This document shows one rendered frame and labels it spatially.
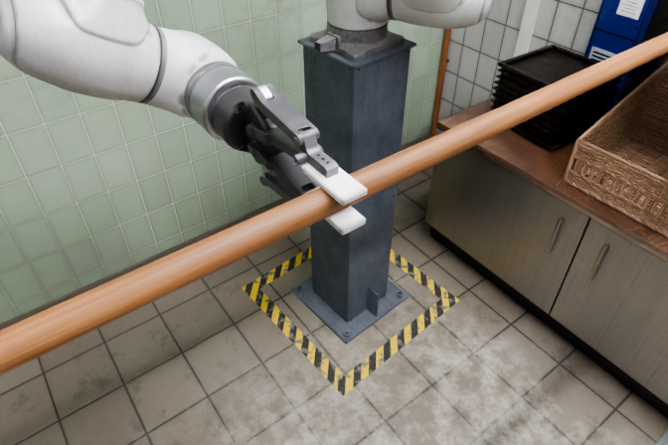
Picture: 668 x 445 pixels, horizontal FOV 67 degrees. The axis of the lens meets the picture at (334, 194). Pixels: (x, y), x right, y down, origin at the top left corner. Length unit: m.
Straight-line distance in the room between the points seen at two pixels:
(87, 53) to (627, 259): 1.42
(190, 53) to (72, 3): 0.14
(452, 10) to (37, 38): 0.82
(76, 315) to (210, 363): 1.43
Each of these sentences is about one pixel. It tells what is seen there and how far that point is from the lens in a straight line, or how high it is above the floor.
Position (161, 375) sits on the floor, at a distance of 1.86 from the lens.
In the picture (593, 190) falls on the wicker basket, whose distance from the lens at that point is 1.64.
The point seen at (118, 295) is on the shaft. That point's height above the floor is 1.21.
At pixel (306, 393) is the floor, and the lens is 1.74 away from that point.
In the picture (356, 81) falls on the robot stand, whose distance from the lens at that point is 1.26.
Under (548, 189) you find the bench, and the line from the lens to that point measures 1.66.
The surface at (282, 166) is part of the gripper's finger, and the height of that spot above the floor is 1.18.
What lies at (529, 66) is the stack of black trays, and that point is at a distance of 1.88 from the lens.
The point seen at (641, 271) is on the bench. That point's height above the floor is 0.48.
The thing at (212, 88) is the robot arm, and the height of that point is 1.23.
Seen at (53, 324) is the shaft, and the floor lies 1.21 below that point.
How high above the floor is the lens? 1.52
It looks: 39 degrees down
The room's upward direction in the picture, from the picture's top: straight up
